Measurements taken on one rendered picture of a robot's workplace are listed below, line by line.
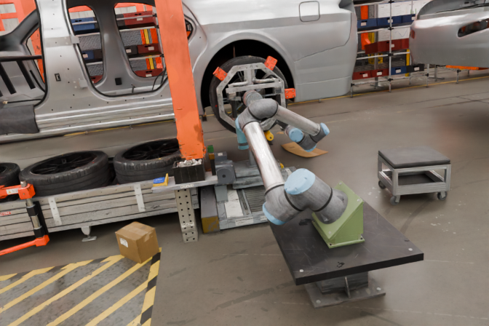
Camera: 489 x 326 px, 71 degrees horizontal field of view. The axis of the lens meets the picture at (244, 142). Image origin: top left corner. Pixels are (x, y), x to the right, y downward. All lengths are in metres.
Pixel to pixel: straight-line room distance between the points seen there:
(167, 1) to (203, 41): 0.63
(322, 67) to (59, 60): 2.11
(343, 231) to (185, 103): 1.30
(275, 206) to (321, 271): 0.38
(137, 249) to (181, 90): 1.06
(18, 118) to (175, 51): 1.46
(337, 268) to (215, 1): 2.11
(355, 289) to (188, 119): 1.44
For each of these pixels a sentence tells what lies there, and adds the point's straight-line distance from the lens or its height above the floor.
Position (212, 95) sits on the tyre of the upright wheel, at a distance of 2.79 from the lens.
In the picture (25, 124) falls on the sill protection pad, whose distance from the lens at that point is 3.19.
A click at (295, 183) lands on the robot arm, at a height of 0.62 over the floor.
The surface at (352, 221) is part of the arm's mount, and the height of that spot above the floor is 0.42.
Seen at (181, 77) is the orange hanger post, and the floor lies 1.11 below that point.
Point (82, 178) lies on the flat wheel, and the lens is 2.89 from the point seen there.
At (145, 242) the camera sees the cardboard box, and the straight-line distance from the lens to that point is 2.39.
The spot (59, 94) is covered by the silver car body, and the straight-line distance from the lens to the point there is 3.08.
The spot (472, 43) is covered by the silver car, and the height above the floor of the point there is 1.02.
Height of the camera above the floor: 1.29
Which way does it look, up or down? 16 degrees down
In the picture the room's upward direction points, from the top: 7 degrees counter-clockwise
